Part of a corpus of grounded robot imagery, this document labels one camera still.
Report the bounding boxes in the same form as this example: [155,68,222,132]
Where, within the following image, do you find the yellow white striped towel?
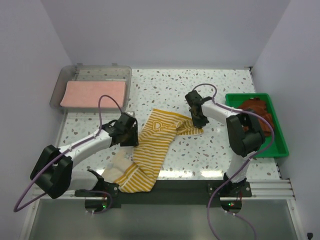
[113,109,204,194]

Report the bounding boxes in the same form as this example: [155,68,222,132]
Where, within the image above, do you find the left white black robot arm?
[30,112,139,199]

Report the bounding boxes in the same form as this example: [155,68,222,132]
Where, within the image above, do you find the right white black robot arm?
[185,90,266,197]

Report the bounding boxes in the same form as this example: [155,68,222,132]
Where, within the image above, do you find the folded pink towel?
[60,80,126,109]

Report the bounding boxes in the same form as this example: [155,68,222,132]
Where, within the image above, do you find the brown crumpled towel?
[236,98,275,138]

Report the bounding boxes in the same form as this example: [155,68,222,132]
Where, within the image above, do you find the clear grey plastic bin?
[49,63,132,113]

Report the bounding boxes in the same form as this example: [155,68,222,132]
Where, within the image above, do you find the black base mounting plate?
[74,179,253,209]

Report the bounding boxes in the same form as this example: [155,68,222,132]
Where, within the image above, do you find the green plastic tray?
[225,92,290,159]

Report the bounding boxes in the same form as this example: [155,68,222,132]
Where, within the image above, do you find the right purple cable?
[192,83,275,240]

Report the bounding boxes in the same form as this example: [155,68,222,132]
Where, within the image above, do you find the aluminium rail frame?
[27,158,299,240]

